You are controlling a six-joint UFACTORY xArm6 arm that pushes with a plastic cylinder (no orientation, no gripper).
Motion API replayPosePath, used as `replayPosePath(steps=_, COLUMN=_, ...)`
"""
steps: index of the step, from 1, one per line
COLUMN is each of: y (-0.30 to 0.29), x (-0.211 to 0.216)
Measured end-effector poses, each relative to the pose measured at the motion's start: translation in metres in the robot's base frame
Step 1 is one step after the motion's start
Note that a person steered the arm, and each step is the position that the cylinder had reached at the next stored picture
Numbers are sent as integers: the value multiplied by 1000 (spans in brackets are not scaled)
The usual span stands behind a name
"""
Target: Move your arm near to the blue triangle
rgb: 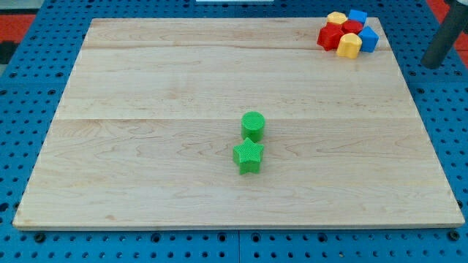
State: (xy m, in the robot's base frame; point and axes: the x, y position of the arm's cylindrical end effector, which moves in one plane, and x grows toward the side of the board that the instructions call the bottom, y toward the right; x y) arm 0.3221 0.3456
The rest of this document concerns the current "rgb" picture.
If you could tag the yellow hexagon block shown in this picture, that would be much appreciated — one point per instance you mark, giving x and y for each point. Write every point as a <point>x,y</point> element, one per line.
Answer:
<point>337,18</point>

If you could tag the wooden board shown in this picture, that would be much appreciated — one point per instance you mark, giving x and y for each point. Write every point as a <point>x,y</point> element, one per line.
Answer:
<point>143,135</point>

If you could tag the green star block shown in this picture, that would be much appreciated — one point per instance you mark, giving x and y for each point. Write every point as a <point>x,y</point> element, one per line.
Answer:
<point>248,156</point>

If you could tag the blue cube block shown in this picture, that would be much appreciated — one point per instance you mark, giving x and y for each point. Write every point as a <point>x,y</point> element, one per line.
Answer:
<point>358,15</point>

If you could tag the yellow heart block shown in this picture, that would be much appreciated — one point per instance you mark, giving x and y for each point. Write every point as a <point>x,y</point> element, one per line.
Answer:
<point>349,46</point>

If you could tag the green cylinder block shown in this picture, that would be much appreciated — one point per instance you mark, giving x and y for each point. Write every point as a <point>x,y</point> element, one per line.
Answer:
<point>252,126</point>

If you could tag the dark grey robot arm rod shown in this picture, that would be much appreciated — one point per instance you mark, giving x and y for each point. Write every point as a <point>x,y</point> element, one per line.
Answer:
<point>454,23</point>

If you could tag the blue triangle block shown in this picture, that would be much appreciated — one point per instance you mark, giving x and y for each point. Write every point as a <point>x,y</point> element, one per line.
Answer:
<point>369,39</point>

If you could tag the red star block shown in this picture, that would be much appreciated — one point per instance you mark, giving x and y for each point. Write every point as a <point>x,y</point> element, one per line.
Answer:
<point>329,36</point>

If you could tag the red cylinder block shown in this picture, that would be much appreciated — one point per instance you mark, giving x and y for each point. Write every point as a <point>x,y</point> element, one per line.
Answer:
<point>352,26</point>

